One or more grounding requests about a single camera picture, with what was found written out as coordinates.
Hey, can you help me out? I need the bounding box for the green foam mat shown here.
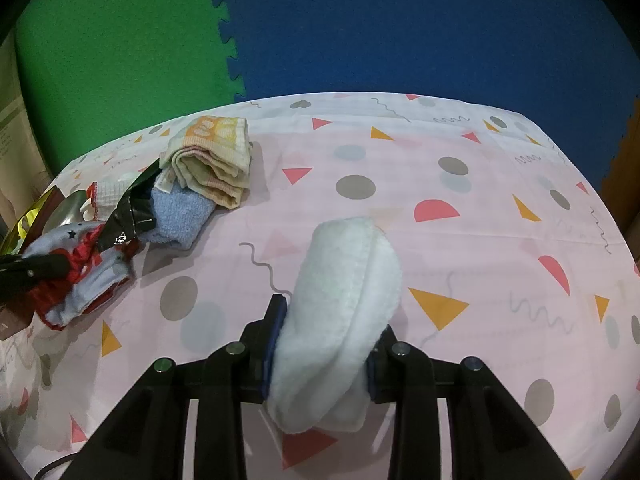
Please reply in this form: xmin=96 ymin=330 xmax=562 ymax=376
xmin=12 ymin=0 xmax=248 ymax=173

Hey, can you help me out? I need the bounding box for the red and gold tin box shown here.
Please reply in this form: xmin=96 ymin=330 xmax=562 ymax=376
xmin=0 ymin=187 xmax=66 ymax=261

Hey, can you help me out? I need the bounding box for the orange foam mat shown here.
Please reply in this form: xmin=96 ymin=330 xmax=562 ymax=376
xmin=600 ymin=105 xmax=640 ymax=241

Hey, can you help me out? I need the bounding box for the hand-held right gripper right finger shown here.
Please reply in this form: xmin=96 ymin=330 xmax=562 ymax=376
xmin=365 ymin=325 xmax=576 ymax=480

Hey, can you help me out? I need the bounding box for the yellow and orange towel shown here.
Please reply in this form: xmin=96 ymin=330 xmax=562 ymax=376
xmin=160 ymin=116 xmax=253 ymax=210

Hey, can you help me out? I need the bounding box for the black cable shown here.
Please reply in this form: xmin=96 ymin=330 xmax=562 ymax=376
xmin=35 ymin=452 xmax=81 ymax=480

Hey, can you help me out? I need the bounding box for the white towel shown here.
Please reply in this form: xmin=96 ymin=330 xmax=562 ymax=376
xmin=267 ymin=216 xmax=403 ymax=435

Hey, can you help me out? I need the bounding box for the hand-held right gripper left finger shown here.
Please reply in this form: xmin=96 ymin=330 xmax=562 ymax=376
xmin=62 ymin=294 xmax=288 ymax=480

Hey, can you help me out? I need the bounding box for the light blue towel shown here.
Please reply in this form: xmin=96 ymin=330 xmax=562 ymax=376
xmin=142 ymin=180 xmax=218 ymax=251

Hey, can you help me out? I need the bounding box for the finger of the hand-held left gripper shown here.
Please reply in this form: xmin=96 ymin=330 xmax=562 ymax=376
xmin=0 ymin=254 xmax=71 ymax=306

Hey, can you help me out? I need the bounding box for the blue and red printed cloth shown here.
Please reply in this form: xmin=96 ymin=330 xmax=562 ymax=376
xmin=22 ymin=222 xmax=143 ymax=331

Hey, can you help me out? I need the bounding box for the black foil packet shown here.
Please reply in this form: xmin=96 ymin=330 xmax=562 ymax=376
xmin=97 ymin=160 xmax=161 ymax=251

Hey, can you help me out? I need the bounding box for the blue foam mat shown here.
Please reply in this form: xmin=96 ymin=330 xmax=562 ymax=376
xmin=202 ymin=0 xmax=640 ymax=191

